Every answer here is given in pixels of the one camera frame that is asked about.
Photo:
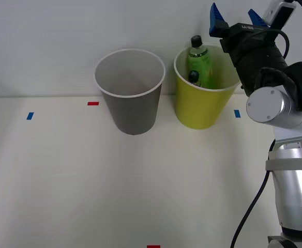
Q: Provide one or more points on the silver and black right robot arm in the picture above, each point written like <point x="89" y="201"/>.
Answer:
<point x="293" y="180"/>

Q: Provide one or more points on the green bottle with black cap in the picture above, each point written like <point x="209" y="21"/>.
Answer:
<point x="194" y="76"/>
<point x="199" y="60"/>

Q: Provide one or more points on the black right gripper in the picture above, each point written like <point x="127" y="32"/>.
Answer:
<point x="246" y="38"/>

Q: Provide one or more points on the grey plastic waste bin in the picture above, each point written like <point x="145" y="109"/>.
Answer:
<point x="130" y="113"/>

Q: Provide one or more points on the yellow-green plastic waste bin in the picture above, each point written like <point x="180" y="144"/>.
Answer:
<point x="200" y="108"/>

